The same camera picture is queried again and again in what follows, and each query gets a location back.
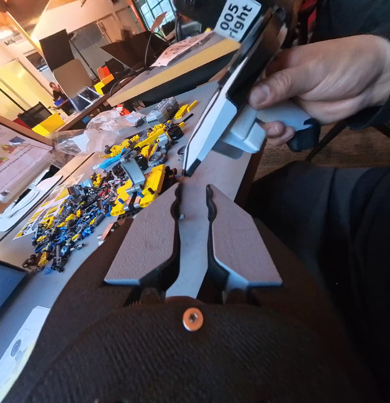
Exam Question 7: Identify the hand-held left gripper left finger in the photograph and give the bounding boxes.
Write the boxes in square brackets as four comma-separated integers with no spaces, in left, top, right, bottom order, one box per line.
[104,183,183,286]

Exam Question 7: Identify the yellow black toy brick model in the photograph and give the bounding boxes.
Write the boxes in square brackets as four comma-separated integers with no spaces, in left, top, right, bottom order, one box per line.
[108,154,178,218]

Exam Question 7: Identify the white flat tray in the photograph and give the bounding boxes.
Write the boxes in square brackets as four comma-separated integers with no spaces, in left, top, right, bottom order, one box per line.
[0,174,64,234]

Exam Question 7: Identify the pile of small toy parts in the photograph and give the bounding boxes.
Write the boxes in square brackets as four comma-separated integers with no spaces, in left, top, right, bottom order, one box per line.
[22,170,121,274]

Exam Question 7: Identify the dark tablet screen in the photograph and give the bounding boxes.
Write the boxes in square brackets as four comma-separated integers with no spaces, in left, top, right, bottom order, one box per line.
[0,258,29,316]

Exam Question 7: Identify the yellow storage bin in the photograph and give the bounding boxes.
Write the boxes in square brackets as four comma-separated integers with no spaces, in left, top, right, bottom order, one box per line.
[31,113,65,136]

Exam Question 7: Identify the yellow toy beams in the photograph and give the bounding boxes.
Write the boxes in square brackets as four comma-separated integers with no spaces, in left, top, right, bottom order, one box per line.
[174,100,199,121]

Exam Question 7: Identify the white printed paper sheet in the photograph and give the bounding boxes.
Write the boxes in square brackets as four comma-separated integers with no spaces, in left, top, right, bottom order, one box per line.
[150,31,215,67]

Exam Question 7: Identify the blue toy part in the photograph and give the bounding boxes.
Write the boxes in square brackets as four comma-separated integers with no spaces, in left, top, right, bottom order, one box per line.
[99,155,124,169]

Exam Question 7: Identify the yellow edged board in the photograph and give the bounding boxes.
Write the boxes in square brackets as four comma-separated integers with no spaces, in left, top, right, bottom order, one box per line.
[106,35,243,108]

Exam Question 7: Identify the grey toy motor block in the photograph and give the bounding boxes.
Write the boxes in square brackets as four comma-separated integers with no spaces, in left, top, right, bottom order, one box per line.
[146,97,180,124]

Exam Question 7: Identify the grey desk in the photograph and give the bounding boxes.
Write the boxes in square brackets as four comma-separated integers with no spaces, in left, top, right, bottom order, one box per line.
[0,80,266,388]

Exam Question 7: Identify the orange and yellow boxes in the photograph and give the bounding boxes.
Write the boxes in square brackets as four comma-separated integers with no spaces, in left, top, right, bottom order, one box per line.
[94,65,116,96]

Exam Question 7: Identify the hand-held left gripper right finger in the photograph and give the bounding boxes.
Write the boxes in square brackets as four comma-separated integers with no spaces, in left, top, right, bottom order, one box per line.
[206,184,283,289]

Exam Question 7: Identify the yellow grey toy wheel assembly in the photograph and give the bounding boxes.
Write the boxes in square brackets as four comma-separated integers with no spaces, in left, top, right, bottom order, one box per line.
[101,121,186,168]

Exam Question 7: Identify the printed sign with brick picture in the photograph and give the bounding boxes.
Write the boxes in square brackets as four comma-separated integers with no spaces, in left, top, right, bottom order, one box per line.
[0,121,55,197]

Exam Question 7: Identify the clear plastic bag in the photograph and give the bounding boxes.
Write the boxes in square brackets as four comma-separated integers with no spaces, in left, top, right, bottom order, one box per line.
[47,110,149,157]

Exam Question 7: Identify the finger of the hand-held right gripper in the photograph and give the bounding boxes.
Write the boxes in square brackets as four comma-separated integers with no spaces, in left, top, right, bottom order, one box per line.
[183,58,250,177]

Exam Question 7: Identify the printed instruction booklet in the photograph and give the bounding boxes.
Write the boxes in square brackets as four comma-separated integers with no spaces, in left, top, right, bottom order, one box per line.
[12,183,77,241]

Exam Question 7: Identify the person's right hand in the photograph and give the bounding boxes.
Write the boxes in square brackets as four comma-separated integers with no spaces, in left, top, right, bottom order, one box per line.
[248,35,390,147]

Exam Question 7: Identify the white picture card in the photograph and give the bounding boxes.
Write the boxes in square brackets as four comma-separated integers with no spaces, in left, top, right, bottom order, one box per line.
[0,305,51,388]

